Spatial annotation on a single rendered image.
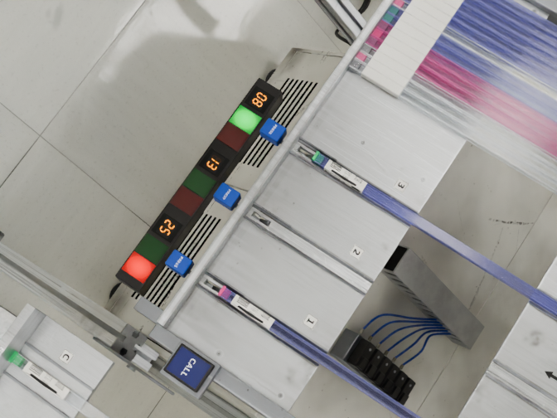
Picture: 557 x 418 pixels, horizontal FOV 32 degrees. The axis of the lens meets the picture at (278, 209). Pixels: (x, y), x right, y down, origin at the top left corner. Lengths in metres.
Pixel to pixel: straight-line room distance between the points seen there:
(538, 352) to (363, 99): 0.41
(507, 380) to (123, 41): 1.07
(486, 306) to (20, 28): 1.00
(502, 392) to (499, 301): 0.59
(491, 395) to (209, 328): 0.37
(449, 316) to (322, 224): 0.47
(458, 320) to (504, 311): 0.18
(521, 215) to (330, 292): 0.65
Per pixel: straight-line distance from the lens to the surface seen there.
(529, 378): 1.27
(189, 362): 1.20
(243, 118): 1.33
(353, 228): 1.28
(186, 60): 2.04
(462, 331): 1.71
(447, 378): 1.79
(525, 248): 1.86
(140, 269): 1.29
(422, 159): 1.31
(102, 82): 1.95
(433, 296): 1.64
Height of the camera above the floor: 1.75
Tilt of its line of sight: 52 degrees down
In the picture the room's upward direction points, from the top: 109 degrees clockwise
